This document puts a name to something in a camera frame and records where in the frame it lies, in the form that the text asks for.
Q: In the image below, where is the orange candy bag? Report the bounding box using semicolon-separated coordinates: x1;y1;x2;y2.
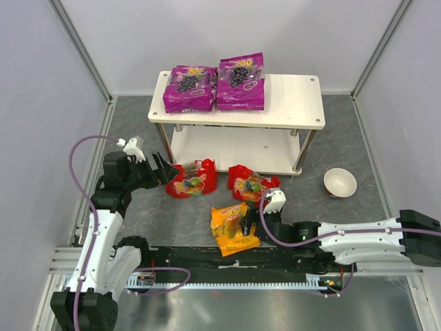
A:
210;202;260;257

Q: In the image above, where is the purple candy bag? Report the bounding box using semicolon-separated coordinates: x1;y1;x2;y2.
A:
216;52;265;111
163;66;218;113

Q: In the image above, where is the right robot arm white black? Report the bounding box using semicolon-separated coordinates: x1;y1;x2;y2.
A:
240;208;440;268

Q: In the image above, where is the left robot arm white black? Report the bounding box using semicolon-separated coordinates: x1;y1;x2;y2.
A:
50;151;179;330

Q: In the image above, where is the red candy bag left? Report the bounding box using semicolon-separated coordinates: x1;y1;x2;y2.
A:
165;159;218;199

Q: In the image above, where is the red candy bag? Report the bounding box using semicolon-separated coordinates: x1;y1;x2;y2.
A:
165;159;218;199
227;165;281;207

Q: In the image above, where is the red candy bag right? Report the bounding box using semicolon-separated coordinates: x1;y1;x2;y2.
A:
227;165;281;207

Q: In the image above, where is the white two-tier wooden shelf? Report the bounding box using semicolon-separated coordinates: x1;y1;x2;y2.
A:
148;71;325;176

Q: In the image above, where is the white ceramic bowl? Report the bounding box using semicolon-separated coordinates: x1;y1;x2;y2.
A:
323;168;358;198

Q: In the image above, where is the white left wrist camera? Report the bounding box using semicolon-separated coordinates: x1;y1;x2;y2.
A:
116;136;146;163

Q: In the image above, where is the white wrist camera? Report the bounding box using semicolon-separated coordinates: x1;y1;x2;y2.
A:
116;136;146;163
263;188;286;214

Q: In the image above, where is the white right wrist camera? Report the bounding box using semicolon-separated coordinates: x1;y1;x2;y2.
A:
263;188;286;214

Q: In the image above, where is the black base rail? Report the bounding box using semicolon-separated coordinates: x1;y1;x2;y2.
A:
113;235;358;277

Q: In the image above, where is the white slotted cable duct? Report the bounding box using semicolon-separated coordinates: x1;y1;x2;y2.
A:
125;274;344;291

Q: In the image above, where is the aluminium corner frame left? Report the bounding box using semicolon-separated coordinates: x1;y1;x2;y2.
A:
48;0;114;104

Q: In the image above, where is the aluminium corner frame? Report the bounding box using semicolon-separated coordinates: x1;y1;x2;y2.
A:
350;0;414;101
48;0;114;104

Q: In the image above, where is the aluminium corner frame right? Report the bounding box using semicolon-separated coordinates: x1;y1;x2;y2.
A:
350;0;414;101

